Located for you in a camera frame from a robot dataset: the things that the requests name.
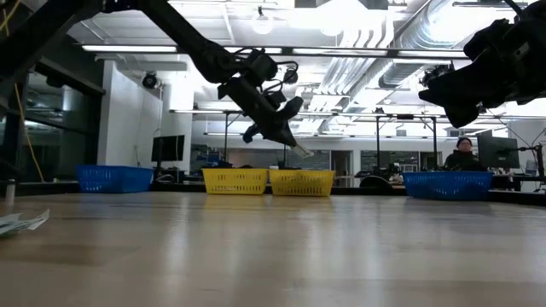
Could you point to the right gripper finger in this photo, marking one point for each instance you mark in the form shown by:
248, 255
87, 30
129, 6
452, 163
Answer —
439, 91

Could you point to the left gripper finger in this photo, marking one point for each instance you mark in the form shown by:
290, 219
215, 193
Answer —
282, 138

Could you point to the green striped bandage packet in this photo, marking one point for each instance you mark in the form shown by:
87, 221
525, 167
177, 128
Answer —
302, 151

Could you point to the white antiseptic towelette packet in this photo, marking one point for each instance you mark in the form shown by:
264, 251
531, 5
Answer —
21, 222

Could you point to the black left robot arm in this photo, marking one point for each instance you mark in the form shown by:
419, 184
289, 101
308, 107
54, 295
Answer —
192, 42

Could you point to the black metal stand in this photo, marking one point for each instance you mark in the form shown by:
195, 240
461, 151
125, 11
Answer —
226, 140
405, 116

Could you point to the yellow plastic basket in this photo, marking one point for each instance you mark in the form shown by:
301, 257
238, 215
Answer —
300, 183
234, 181

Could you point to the black computer monitor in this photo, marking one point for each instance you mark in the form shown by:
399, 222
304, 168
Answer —
168, 148
497, 151

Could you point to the person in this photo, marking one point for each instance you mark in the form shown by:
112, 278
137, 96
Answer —
464, 160

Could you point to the blue plastic basket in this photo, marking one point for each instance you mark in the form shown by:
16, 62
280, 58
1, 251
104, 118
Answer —
115, 179
448, 185

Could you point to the black office chair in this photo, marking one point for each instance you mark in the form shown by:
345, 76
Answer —
375, 182

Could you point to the black ceiling camera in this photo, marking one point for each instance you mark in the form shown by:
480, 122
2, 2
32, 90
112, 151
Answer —
291, 77
435, 72
150, 80

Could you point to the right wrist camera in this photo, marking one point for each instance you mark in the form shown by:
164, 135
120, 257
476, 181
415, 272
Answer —
488, 40

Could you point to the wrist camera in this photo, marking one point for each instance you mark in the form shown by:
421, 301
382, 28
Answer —
488, 40
260, 66

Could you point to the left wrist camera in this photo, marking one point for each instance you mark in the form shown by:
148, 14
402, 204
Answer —
260, 66

